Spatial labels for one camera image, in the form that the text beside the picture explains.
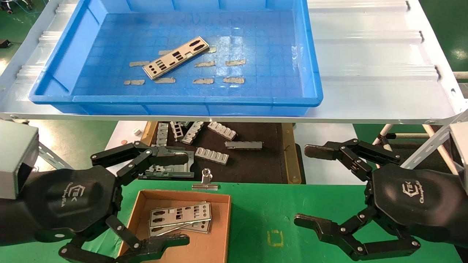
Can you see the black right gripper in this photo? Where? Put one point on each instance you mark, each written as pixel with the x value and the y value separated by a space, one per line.
pixel 413 201

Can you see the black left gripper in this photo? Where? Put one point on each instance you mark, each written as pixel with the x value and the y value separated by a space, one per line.
pixel 73 197

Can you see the brown cardboard box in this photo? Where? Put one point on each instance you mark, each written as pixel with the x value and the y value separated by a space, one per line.
pixel 215 244

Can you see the wood-framed black mat tray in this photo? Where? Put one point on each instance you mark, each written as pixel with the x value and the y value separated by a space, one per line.
pixel 256 164

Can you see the blue plastic tray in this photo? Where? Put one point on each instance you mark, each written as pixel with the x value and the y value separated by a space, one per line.
pixel 109 36

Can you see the small black floor box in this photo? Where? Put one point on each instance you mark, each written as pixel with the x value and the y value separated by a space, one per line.
pixel 4 43

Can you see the silver binder clip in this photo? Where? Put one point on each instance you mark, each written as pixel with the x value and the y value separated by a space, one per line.
pixel 206 181

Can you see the slotted grey metal part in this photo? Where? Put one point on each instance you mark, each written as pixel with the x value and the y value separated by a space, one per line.
pixel 162 134
pixel 222 130
pixel 178 130
pixel 212 155
pixel 244 145
pixel 192 132

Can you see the small white cube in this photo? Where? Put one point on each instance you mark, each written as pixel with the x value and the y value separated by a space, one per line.
pixel 137 131

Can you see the large green table cloth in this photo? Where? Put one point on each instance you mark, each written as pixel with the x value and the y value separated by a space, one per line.
pixel 256 219

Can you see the white perforated rack leg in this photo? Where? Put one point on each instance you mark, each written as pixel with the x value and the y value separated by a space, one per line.
pixel 435 140
pixel 55 156

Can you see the white metal rack shelf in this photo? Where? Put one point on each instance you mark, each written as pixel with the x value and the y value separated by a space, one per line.
pixel 365 54

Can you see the wheeled chair base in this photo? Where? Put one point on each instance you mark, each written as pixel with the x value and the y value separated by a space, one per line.
pixel 16 5

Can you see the large grey metal bracket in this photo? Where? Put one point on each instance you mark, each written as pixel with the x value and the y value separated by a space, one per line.
pixel 172 171

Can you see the white pipe frame rod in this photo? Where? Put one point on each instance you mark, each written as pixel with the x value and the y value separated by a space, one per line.
pixel 448 160
pixel 382 134

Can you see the grey right wrist camera housing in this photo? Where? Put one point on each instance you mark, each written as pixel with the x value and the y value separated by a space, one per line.
pixel 461 157

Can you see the grey wrist camera housing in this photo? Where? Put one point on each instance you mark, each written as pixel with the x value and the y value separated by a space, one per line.
pixel 16 157
pixel 461 157

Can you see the grey left wrist camera housing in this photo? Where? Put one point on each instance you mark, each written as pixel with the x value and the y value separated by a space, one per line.
pixel 16 157

